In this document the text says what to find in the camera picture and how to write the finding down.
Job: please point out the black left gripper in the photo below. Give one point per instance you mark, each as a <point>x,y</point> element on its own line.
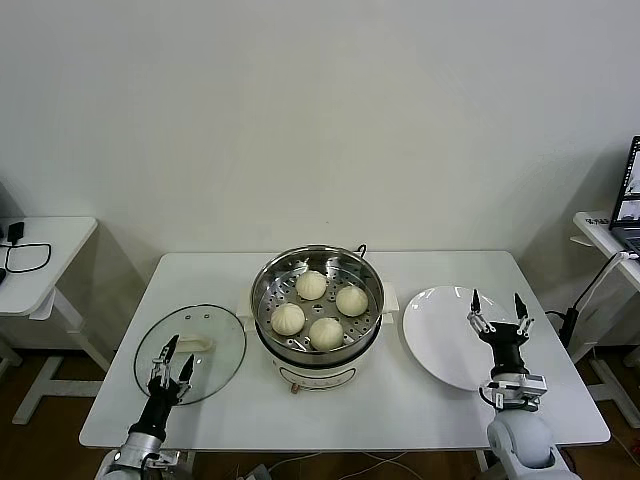
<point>157,405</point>

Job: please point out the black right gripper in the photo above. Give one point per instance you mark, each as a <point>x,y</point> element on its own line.
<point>507,345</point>

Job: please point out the white steamed baozi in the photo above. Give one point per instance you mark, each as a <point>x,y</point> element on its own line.
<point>287,319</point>
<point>326,334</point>
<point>311,285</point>
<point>352,301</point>

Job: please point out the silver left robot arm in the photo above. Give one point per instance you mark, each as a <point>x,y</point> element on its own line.
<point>137,445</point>

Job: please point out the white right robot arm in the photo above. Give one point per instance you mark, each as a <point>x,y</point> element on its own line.
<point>520,440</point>

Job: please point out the steel steamer basket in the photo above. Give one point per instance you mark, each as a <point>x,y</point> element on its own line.
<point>350,260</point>

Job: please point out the white round plate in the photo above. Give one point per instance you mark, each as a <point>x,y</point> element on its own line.
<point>440,330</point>

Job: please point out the black power strip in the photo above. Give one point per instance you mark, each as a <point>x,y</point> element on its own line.
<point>571,325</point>

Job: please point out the white table leg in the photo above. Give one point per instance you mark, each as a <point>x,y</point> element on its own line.
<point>482,460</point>
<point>190,465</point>

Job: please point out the white desk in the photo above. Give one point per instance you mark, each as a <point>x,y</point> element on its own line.
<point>592,225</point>

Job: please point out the white floor power strip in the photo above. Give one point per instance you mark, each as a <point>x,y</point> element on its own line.
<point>257,472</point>

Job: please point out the cream electric cooker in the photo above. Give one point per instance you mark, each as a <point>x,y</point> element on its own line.
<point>320,372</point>

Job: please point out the white side table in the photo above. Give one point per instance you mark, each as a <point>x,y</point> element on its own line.
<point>50,260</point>

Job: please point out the open laptop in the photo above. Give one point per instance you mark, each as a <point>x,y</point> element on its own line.
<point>630,200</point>

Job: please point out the black power adapter brick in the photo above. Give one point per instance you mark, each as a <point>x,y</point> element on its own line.
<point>16,231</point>

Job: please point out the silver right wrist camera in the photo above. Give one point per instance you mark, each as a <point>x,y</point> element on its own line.
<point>530,387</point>

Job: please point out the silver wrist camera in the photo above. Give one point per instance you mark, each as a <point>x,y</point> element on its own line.
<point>530,387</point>
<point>167,457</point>

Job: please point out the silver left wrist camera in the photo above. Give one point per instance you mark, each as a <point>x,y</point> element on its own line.
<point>167,457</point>

